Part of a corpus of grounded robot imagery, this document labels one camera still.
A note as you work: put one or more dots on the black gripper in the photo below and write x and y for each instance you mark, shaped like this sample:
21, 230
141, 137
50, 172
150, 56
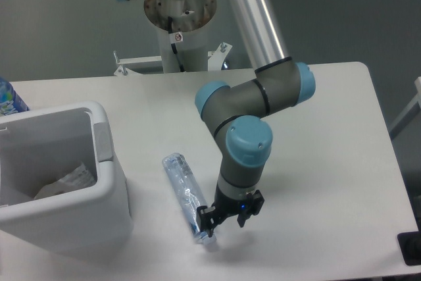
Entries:
224, 207

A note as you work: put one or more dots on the white paper wrapper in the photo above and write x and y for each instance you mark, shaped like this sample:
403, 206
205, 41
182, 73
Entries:
77, 179

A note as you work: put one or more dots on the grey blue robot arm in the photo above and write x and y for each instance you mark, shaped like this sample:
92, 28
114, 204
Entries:
234, 115

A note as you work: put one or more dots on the white plastic trash can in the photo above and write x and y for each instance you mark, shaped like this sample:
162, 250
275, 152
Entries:
39, 147

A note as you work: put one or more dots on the crushed clear plastic bottle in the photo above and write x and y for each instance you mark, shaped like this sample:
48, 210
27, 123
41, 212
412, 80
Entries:
189, 196

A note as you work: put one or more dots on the black device at table edge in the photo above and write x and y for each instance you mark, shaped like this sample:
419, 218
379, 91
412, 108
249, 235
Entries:
409, 243

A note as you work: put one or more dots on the white metal stand right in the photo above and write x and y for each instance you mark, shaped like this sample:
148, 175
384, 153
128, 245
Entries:
409, 112

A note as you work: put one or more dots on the blue labelled water bottle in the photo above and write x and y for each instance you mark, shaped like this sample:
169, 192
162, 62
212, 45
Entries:
11, 102

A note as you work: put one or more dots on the white metal base frame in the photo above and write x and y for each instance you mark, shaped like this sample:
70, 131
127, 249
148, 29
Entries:
216, 60

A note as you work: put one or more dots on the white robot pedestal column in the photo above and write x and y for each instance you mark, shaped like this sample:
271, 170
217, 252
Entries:
182, 27

